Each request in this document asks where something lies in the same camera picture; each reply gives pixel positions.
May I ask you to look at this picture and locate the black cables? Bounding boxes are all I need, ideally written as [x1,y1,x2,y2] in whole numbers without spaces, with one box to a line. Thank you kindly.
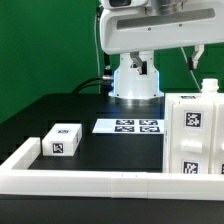
[72,77,113,95]

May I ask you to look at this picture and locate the white U-shaped obstacle fence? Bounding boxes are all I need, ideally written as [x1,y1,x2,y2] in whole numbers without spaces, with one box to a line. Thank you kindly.
[0,137,224,201]

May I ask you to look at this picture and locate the white base tag sheet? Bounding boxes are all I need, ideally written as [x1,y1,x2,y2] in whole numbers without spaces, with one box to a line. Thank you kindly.
[93,119,164,134]

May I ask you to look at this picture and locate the white cabinet body box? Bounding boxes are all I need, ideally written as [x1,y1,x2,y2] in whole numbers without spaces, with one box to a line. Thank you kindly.
[163,78,224,174]

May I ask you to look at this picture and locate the white cabinet door panel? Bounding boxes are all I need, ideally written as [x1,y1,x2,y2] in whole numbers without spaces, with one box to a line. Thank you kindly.
[170,98,213,174]
[211,100,224,175]

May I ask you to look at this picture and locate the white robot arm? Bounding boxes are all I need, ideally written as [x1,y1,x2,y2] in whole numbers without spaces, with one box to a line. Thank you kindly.
[99,0,224,100]

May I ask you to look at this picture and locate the white cabinet top block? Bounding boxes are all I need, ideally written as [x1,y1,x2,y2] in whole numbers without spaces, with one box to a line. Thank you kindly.
[42,123,82,156]

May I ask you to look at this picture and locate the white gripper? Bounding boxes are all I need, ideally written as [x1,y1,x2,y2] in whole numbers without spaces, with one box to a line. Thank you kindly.
[100,4,224,75]

